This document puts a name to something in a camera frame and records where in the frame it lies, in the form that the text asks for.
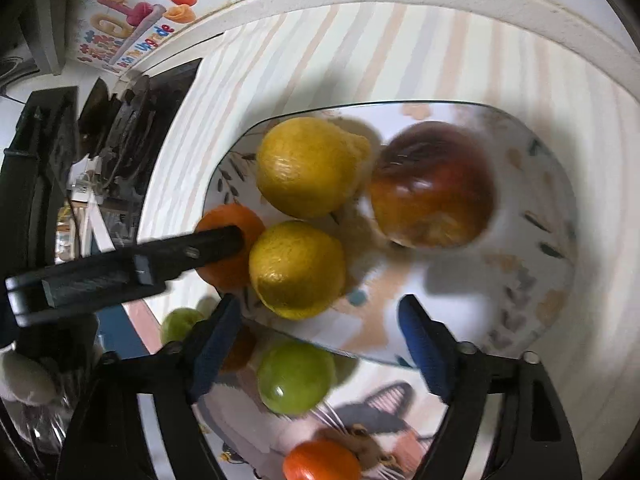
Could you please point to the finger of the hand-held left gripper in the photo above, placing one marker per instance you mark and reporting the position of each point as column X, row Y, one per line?
column 125, row 270

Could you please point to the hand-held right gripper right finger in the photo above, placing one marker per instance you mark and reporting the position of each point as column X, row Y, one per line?
column 422, row 345

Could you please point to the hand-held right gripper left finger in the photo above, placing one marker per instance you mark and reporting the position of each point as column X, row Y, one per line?
column 212, row 355

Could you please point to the reddish orange round fruit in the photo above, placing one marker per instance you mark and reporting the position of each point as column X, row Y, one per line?
column 243, row 352

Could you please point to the green apple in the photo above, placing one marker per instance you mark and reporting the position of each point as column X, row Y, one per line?
column 179, row 324
column 295, row 377

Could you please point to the orange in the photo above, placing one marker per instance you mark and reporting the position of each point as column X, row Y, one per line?
column 225, row 275
column 322, row 462

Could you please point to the yellow citrus fruit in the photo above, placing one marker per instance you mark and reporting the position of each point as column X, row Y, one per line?
column 305, row 170
column 295, row 270

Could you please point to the white leaf-print plate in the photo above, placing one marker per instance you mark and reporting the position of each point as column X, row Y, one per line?
column 525, row 260

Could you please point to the dark red apple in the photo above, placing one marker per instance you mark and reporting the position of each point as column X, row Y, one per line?
column 430, row 185

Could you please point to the blue kitchen cabinet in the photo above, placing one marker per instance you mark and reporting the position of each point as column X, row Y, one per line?
column 120, row 332

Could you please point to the black gas stove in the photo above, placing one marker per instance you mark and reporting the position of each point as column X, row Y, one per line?
column 135, row 125

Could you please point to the grey range hood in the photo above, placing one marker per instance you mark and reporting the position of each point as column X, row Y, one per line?
column 47, row 25

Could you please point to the colourful wall sticker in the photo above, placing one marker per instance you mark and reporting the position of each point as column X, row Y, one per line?
column 125, row 25

